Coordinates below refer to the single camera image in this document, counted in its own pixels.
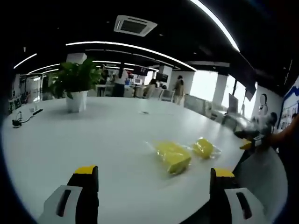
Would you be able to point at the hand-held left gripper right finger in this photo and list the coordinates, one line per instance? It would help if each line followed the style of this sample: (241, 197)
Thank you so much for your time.
(222, 200)

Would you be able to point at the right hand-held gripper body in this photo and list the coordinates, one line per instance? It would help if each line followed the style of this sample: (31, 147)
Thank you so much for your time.
(266, 127)

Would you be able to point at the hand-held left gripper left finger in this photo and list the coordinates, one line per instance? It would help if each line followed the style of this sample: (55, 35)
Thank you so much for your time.
(77, 200)

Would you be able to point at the small yellow silicone block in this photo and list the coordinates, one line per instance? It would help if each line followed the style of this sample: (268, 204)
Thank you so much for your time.
(203, 147)

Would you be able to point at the large yellow silicone block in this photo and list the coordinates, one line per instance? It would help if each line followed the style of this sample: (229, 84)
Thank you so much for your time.
(174, 156)

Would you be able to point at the grey office chair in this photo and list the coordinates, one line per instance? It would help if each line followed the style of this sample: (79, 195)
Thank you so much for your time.
(167, 95)

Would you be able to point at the black remote control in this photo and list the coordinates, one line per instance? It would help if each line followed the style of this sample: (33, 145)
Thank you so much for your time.
(37, 111)

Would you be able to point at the white plant pot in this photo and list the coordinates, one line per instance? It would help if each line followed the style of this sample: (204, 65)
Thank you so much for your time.
(76, 102)

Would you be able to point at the long ceiling light strip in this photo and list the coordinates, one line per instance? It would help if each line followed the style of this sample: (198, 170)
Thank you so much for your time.
(217, 23)

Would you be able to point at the green potted plant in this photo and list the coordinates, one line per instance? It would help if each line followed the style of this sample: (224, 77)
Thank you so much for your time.
(74, 74)

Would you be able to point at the curved ceiling light strip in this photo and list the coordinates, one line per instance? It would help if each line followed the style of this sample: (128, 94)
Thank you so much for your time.
(130, 50)

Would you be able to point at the ceiling air conditioner vent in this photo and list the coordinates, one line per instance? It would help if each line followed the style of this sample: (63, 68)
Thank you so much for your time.
(135, 25)

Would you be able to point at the penguin wall figure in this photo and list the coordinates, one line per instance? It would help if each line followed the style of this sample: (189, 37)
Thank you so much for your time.
(263, 103)

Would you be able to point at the wall poster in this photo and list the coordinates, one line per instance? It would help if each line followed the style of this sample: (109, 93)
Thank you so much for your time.
(290, 107)

